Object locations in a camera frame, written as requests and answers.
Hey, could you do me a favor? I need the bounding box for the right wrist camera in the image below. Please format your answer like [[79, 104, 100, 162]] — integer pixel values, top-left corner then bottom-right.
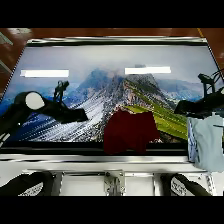
[[197, 72, 215, 98]]

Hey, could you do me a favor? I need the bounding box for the dark red garment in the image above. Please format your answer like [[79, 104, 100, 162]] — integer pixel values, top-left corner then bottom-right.
[[102, 109, 162, 155]]

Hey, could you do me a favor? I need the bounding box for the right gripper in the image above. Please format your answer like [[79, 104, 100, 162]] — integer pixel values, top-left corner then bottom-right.
[[173, 97, 205, 117]]

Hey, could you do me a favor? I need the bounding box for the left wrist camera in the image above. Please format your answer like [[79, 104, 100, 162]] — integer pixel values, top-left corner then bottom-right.
[[53, 79, 71, 104]]

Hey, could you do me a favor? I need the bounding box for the silver frame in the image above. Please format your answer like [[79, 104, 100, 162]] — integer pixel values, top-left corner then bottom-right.
[[0, 152, 224, 197]]

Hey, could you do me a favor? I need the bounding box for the black cable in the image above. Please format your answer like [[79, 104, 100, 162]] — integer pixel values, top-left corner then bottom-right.
[[211, 67, 224, 84]]

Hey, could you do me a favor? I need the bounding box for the light blue garment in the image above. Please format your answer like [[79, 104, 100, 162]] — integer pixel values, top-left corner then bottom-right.
[[186, 114, 224, 173]]

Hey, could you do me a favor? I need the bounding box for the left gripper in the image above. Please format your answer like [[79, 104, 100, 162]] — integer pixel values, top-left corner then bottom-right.
[[49, 99, 90, 124]]

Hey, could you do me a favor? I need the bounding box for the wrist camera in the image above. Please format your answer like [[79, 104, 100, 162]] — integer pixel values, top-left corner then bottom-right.
[[53, 79, 71, 104], [197, 72, 215, 98]]

